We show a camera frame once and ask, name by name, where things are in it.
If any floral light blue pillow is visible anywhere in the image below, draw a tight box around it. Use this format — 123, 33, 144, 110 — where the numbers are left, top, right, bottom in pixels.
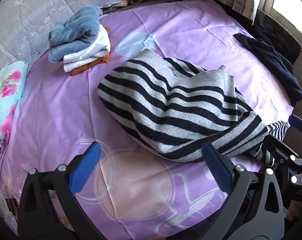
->
0, 61, 28, 153

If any orange folded garment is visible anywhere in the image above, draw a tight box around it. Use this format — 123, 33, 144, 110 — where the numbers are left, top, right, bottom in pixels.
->
70, 27, 110, 75

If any white folded garment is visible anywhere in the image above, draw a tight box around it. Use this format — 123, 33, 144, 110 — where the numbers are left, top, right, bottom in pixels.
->
63, 24, 111, 73

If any blue fleece folded garment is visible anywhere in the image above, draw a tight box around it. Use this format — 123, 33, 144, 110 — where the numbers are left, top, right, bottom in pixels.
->
48, 7, 100, 63

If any purple printed bed sheet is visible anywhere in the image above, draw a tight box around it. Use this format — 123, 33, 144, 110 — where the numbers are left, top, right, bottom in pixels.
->
0, 0, 293, 239

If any black white striped sweater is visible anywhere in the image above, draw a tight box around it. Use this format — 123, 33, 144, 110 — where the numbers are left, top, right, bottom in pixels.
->
98, 49, 290, 165

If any dark navy garment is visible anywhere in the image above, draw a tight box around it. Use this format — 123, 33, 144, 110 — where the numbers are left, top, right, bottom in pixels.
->
233, 33, 302, 107

